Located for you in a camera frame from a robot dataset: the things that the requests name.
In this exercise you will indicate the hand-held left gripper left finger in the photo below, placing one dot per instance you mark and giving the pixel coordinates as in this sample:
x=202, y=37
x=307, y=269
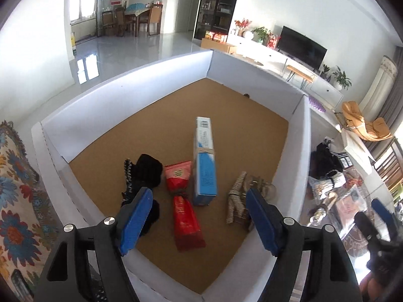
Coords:
x=135, y=220

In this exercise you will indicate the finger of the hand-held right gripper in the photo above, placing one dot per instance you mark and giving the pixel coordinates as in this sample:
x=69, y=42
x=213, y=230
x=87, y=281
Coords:
x=382, y=214
x=366, y=226

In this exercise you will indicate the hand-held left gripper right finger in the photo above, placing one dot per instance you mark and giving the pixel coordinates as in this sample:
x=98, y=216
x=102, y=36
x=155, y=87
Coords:
x=263, y=220

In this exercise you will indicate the clear bag with brown card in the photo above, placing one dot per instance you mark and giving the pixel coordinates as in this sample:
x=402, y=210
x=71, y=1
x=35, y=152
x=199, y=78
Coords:
x=349, y=204

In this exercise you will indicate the rhinestone bow hair clip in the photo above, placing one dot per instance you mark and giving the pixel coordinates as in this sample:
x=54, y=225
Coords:
x=236, y=201

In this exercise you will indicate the red snack packet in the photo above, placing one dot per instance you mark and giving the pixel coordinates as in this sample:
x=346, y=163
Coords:
x=178, y=176
x=187, y=223

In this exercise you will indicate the blue and white ointment box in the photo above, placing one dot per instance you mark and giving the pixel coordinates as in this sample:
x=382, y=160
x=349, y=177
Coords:
x=204, y=176

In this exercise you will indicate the large white cardboard box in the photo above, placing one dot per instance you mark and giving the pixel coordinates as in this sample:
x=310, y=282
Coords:
x=239, y=125

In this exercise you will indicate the wooden chair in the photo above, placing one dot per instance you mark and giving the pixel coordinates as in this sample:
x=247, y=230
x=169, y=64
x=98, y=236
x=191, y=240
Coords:
x=390, y=166

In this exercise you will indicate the small glass bottle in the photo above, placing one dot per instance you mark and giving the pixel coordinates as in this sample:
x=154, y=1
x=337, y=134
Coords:
x=319, y=214

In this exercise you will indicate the cotton swab pack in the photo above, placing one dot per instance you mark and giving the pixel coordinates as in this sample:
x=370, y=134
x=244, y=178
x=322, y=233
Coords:
x=327, y=184

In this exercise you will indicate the small black box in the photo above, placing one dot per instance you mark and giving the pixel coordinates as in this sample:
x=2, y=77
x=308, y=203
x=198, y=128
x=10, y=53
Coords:
x=344, y=161

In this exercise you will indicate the flat white box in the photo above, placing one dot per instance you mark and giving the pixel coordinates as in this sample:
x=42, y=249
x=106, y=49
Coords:
x=357, y=151

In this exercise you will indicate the orange lounge chair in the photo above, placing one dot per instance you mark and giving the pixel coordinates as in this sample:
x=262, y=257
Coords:
x=362, y=122

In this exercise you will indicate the flower print cloth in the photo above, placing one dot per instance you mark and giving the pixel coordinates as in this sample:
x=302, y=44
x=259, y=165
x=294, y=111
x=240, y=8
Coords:
x=19, y=214

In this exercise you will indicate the purple mat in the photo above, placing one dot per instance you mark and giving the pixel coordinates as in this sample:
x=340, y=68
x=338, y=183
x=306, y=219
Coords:
x=316, y=104

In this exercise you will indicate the standing air conditioner with cover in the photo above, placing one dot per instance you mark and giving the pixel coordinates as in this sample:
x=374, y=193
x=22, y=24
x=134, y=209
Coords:
x=379, y=85

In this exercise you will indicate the green plant in white pot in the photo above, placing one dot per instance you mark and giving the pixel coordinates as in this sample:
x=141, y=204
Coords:
x=341, y=80

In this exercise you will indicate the wooden bench with hairpin legs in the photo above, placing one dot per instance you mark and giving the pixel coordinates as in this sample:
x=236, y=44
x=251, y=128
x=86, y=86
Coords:
x=300, y=72

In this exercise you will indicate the small potted plant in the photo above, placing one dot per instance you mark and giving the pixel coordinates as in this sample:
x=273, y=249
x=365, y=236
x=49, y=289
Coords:
x=325, y=70

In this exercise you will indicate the white television cabinet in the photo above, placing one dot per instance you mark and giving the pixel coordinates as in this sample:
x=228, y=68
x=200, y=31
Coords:
x=274, y=56

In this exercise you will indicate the black television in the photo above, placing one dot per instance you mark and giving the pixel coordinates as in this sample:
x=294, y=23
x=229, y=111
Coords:
x=302, y=48

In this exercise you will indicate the red gift box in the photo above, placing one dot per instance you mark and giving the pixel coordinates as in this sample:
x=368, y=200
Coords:
x=273, y=42

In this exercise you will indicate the green potted plant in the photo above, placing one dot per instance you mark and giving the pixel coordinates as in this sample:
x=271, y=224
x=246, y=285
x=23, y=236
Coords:
x=261, y=34

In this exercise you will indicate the orange snack boxes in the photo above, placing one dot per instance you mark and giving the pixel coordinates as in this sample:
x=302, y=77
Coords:
x=216, y=36

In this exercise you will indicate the red flowers in vase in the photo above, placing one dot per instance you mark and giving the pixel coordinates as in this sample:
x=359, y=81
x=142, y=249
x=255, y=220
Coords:
x=242, y=25

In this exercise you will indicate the dining table with chairs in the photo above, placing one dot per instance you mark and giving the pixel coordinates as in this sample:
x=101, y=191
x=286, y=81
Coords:
x=135, y=15

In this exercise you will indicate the dark glass display cabinet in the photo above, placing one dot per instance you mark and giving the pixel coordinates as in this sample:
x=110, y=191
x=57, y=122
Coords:
x=217, y=3

